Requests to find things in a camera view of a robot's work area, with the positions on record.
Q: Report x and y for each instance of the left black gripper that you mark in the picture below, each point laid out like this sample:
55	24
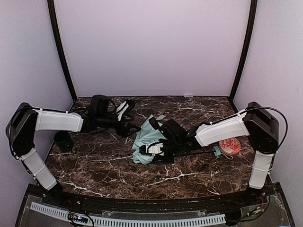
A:
122	126

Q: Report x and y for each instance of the mint and black folding umbrella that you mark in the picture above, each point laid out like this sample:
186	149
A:
144	142

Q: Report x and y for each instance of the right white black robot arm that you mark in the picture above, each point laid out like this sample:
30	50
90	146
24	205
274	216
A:
254	122

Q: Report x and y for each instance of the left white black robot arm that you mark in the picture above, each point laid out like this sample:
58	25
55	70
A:
27	120

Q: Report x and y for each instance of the red white patterned bowl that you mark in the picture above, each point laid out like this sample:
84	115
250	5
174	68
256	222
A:
230	146

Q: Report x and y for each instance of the small green circuit board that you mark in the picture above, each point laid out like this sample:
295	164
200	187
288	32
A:
77	218

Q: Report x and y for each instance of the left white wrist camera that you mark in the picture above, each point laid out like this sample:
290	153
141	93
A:
125	108

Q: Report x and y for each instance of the white slotted cable duct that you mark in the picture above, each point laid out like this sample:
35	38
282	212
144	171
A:
128	219

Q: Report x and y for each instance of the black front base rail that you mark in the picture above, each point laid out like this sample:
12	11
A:
231	202

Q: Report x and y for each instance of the left black frame post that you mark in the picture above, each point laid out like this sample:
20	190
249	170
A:
60	50

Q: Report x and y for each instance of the black frame post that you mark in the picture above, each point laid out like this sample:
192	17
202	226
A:
60	50
245	49

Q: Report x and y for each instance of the right black frame post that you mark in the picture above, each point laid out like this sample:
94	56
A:
245	49

